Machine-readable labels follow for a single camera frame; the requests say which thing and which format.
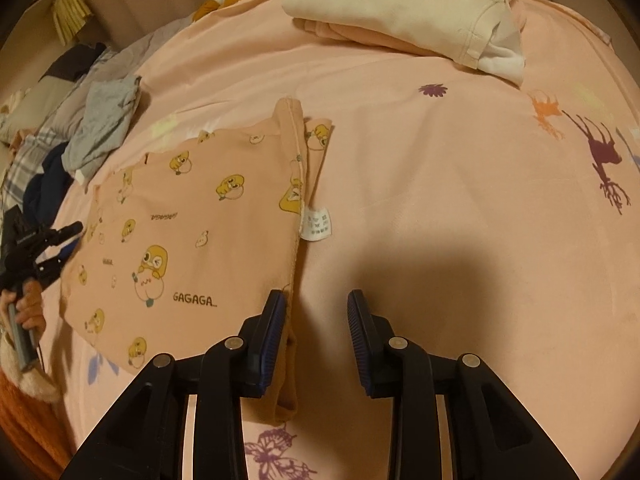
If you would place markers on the pink printed blanket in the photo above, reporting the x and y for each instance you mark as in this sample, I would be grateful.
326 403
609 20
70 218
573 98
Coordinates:
450 185

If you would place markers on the dark brown cloth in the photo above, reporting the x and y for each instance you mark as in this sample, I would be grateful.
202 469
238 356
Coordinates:
75 60

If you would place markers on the dark navy garment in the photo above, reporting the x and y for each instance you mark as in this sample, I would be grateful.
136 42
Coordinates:
45 185

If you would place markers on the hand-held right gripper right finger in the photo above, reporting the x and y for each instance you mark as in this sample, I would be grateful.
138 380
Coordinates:
360 340

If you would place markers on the pink folded garment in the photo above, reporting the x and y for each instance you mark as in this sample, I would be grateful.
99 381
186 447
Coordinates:
360 35

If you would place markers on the white folded garment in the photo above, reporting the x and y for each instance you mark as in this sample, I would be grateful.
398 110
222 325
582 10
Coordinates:
400 5

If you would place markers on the person's left hand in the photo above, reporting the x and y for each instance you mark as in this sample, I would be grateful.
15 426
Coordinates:
32 310

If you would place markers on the yellow fringed cloth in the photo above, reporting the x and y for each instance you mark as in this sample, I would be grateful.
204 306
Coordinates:
72 12

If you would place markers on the beige headboard cushion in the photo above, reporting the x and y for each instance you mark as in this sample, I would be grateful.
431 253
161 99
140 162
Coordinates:
50 92

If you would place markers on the grey garment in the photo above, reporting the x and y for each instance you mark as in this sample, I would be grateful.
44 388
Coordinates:
105 115

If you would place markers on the pink duck-print baby top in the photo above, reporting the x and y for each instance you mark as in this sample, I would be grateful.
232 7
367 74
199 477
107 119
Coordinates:
200 220

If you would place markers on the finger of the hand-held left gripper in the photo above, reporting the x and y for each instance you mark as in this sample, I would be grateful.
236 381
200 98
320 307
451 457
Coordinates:
52 265
60 234

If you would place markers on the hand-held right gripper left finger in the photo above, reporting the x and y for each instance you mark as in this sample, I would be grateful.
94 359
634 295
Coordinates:
272 340

